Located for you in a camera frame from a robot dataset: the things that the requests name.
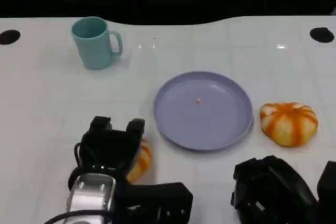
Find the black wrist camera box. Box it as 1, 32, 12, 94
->
113, 181, 194, 224
316, 160, 336, 224

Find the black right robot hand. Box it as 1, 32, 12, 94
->
230, 155, 319, 224

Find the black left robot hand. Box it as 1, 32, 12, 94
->
78, 115, 146, 183

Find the black table grommet hole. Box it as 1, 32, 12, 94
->
0, 29, 22, 46
309, 27, 335, 44

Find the pale green mug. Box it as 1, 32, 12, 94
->
71, 16, 124, 70

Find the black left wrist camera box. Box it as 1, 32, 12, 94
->
113, 181, 194, 224

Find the lilac plate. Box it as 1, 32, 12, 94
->
153, 70, 255, 152

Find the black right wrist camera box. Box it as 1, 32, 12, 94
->
316, 160, 336, 224

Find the orange white toy bread roll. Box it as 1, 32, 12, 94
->
259, 102, 319, 147
125, 137, 153, 184

